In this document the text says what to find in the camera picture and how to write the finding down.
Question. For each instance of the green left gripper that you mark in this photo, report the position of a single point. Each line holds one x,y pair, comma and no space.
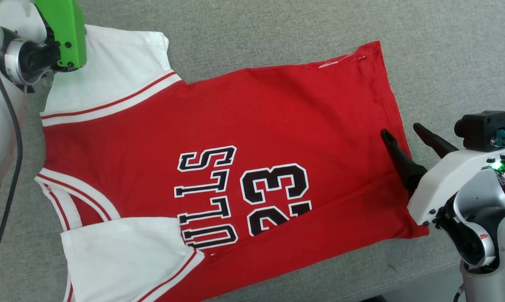
68,29

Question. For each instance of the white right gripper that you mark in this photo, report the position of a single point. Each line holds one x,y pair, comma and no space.
445,184

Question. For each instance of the red and white basketball jersey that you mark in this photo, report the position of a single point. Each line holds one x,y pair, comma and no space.
277,126

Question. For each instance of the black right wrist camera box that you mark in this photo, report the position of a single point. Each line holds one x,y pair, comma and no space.
482,130

